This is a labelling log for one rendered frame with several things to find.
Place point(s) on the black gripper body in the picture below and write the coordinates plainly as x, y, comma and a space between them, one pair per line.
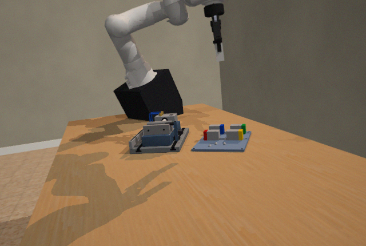
214, 9

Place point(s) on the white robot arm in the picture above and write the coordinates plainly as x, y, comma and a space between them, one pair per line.
120, 27

